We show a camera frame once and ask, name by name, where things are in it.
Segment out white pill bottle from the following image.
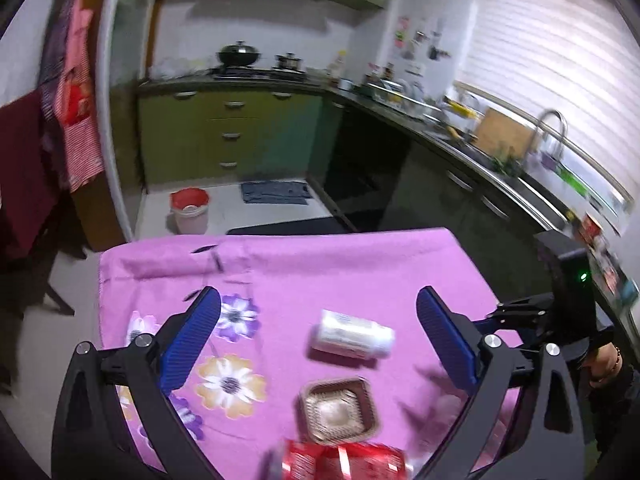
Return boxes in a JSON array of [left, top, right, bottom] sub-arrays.
[[311, 310, 395, 361]]

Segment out brown square plastic tray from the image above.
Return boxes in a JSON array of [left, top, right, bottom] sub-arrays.
[[299, 377, 381, 445]]

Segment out green kitchen cabinets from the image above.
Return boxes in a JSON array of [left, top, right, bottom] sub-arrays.
[[138, 84, 555, 244]]

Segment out steel kitchen faucet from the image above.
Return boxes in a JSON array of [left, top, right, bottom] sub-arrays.
[[527, 108, 568, 160]]

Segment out steel sink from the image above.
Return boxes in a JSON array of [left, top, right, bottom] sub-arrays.
[[462, 145, 570, 231]]

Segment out pink floral tablecloth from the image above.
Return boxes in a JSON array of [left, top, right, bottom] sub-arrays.
[[99, 229, 497, 479]]

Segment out red and white bucket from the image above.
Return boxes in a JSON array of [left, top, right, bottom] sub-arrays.
[[169, 188, 209, 235]]

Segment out blue floor mat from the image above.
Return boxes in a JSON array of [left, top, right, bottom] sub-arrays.
[[240, 181, 311, 205]]

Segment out wooden cutting board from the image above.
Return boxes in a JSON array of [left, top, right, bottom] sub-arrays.
[[472, 108, 533, 159]]

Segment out dark red chair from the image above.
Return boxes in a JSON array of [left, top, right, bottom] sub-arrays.
[[1, 90, 81, 318]]

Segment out steel dish rack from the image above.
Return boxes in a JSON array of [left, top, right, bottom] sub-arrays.
[[366, 79, 442, 120]]

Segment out pink apron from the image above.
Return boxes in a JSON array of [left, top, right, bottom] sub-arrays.
[[54, 4, 103, 193]]

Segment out white window blind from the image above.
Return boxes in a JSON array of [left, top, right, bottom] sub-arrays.
[[457, 0, 639, 195]]

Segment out black wok with lid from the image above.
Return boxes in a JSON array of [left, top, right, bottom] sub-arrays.
[[217, 41, 260, 67]]

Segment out small steel pot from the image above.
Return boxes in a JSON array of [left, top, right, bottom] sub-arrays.
[[276, 52, 303, 72]]

